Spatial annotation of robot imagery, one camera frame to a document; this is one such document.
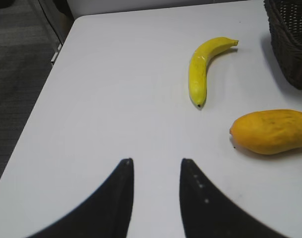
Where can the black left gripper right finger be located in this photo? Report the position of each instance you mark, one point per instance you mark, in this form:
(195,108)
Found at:
(207,213)

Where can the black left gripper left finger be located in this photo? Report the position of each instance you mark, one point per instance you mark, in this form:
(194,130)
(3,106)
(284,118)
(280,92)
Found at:
(106,213)

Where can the dark woven wicker basket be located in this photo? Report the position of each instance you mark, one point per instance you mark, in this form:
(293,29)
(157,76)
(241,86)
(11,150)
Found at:
(285,26)

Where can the orange yellow mango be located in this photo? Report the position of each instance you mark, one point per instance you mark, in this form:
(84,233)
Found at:
(268,132)

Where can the yellow banana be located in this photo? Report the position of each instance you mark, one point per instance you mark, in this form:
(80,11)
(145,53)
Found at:
(197,72)

